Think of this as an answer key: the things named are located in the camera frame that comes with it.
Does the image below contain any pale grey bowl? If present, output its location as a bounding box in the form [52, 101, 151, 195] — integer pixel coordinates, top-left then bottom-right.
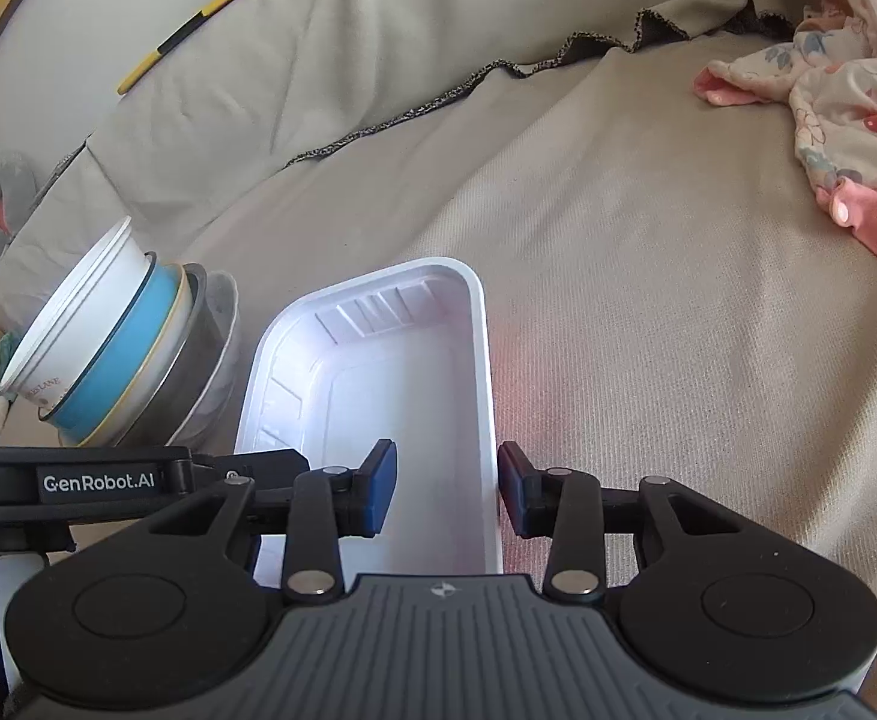
[168, 270, 243, 445]

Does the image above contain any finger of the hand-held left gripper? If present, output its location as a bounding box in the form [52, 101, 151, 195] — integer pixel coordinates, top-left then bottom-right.
[189, 448, 310, 494]

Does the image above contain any white plastic tray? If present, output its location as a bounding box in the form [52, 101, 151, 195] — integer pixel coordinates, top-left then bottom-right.
[234, 256, 504, 586]

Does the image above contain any yellow black striped strip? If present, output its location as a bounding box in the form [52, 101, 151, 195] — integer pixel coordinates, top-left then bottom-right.
[117, 0, 285, 96]

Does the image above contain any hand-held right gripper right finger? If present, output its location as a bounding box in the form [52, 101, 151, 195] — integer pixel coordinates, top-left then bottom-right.
[496, 441, 743, 601]

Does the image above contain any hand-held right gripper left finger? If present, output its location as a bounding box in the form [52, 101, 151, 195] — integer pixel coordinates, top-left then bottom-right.
[149, 439, 399, 597]

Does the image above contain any pink floral cloth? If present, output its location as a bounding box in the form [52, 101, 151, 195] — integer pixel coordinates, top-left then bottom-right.
[693, 0, 877, 275]

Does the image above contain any blue bowl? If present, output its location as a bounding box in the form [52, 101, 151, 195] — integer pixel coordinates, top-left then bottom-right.
[39, 253, 180, 428]

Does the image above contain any beige sofa cover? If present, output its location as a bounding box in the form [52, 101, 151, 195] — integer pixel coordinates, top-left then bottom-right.
[0, 0, 877, 720]

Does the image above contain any large white bowl black rim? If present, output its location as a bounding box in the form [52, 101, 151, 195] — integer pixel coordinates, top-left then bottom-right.
[119, 262, 223, 445]

